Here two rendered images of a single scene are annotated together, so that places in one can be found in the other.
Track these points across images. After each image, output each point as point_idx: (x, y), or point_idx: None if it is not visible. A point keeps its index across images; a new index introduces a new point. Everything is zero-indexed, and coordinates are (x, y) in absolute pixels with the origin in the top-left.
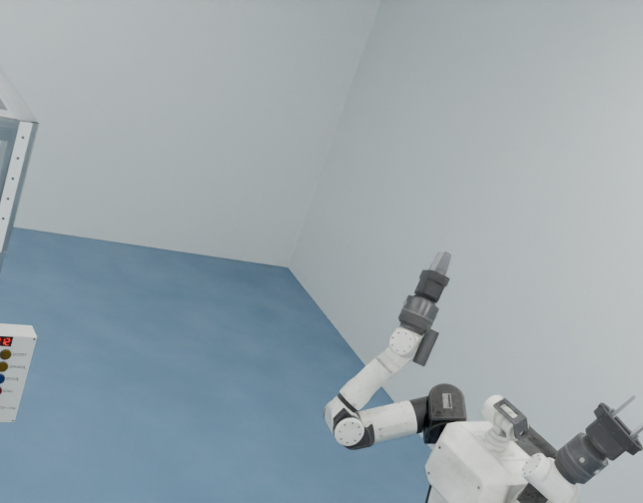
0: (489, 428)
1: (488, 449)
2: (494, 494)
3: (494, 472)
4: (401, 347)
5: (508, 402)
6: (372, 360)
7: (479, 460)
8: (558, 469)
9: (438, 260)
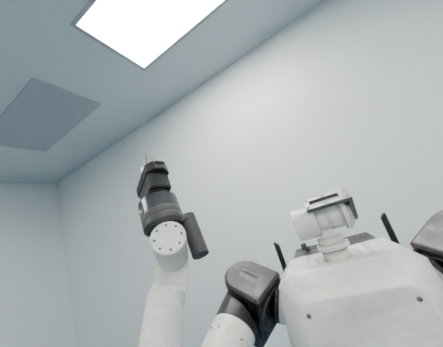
0: (302, 259)
1: (347, 259)
2: (436, 286)
3: (400, 262)
4: (173, 242)
5: (312, 198)
6: (148, 297)
7: (366, 272)
8: None
9: (146, 162)
